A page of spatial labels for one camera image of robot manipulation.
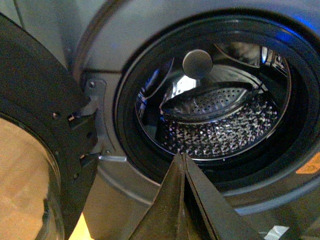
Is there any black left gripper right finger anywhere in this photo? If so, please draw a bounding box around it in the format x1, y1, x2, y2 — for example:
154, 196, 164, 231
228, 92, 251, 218
183, 154, 262, 240

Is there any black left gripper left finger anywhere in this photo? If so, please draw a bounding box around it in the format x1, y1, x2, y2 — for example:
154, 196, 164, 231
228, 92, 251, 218
130, 154, 189, 240

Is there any washing machine round door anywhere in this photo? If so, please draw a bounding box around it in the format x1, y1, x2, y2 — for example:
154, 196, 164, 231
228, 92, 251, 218
0, 15, 98, 240

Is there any grey front-load washing machine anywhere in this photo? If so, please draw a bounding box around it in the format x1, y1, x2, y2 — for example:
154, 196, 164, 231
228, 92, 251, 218
16, 0, 320, 240

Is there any white tape label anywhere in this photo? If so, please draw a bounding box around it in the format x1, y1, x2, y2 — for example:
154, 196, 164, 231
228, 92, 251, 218
263, 225, 290, 240

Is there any orange warning sticker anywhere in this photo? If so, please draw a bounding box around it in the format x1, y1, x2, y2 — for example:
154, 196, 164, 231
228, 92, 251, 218
295, 152, 320, 175

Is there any steel perforated drum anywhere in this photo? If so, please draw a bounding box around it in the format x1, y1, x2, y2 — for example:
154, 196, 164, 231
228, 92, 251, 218
134, 42, 293, 161

